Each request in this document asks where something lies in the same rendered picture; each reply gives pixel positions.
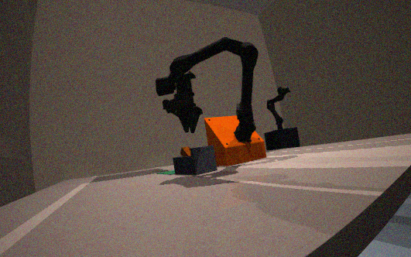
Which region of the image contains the orange l-shaped part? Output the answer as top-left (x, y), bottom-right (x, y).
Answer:
top-left (180, 146), bottom-right (191, 157)

